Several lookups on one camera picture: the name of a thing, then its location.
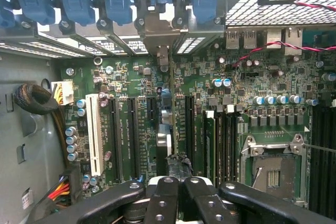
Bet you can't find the short black expansion slot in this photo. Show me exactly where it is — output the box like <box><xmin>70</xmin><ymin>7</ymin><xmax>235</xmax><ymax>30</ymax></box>
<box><xmin>146</xmin><ymin>97</ymin><xmax>157</xmax><ymax>122</ymax></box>

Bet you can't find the black open PC case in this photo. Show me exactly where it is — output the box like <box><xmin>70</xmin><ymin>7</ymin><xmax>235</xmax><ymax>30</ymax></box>
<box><xmin>0</xmin><ymin>0</ymin><xmax>336</xmax><ymax>224</ymax></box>

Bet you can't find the green RAM stick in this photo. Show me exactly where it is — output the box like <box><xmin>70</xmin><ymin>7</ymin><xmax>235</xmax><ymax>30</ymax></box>
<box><xmin>203</xmin><ymin>110</ymin><xmax>217</xmax><ymax>185</ymax></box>

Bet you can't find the black RAM slot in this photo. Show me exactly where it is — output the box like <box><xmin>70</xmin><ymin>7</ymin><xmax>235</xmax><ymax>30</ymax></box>
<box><xmin>216</xmin><ymin>104</ymin><xmax>224</xmax><ymax>183</ymax></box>
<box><xmin>232</xmin><ymin>104</ymin><xmax>240</xmax><ymax>183</ymax></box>
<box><xmin>311</xmin><ymin>105</ymin><xmax>320</xmax><ymax>209</ymax></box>
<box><xmin>327</xmin><ymin>105</ymin><xmax>336</xmax><ymax>217</ymax></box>
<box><xmin>319</xmin><ymin>105</ymin><xmax>328</xmax><ymax>213</ymax></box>
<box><xmin>224</xmin><ymin>104</ymin><xmax>232</xmax><ymax>183</ymax></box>

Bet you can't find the long black expansion slot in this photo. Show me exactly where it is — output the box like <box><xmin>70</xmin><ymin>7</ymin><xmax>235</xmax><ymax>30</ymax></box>
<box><xmin>184</xmin><ymin>94</ymin><xmax>196</xmax><ymax>169</ymax></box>
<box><xmin>109</xmin><ymin>97</ymin><xmax>124</xmax><ymax>183</ymax></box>
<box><xmin>127</xmin><ymin>97</ymin><xmax>142</xmax><ymax>180</ymax></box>

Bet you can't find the thin metal locking lever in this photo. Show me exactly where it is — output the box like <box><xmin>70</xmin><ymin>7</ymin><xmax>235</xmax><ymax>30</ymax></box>
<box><xmin>301</xmin><ymin>143</ymin><xmax>336</xmax><ymax>154</ymax></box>

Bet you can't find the green motherboard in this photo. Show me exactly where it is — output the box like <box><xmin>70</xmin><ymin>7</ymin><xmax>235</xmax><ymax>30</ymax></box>
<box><xmin>60</xmin><ymin>28</ymin><xmax>336</xmax><ymax>209</ymax></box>

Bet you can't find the CPU socket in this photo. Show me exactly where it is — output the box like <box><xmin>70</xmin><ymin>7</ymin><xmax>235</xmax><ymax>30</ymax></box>
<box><xmin>240</xmin><ymin>134</ymin><xmax>309</xmax><ymax>205</ymax></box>

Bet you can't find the white expansion slot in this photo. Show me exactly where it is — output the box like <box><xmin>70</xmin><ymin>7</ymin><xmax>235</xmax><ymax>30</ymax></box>
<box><xmin>85</xmin><ymin>93</ymin><xmax>105</xmax><ymax>177</ymax></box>

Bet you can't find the vented metal slot cover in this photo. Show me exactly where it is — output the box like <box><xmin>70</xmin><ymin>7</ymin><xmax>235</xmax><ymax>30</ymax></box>
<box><xmin>174</xmin><ymin>36</ymin><xmax>208</xmax><ymax>55</ymax></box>

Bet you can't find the red yellow wire bundle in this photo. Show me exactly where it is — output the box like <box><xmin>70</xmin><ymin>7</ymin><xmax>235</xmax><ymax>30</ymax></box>
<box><xmin>33</xmin><ymin>174</ymin><xmax>71</xmax><ymax>216</ymax></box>

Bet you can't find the black braided power cable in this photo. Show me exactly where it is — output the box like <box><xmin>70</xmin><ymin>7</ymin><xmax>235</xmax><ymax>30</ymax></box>
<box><xmin>13</xmin><ymin>82</ymin><xmax>69</xmax><ymax>168</ymax></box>

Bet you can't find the red black twisted wire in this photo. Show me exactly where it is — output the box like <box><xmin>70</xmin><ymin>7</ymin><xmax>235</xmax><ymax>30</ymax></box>
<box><xmin>293</xmin><ymin>2</ymin><xmax>336</xmax><ymax>12</ymax></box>
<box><xmin>231</xmin><ymin>40</ymin><xmax>336</xmax><ymax>68</ymax></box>

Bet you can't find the white power connector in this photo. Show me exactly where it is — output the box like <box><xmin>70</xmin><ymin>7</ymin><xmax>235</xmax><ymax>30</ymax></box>
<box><xmin>51</xmin><ymin>81</ymin><xmax>75</xmax><ymax>106</ymax></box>

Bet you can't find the black power connector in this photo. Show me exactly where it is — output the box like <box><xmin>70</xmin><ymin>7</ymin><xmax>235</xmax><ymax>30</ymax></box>
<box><xmin>59</xmin><ymin>166</ymin><xmax>82</xmax><ymax>209</ymax></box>

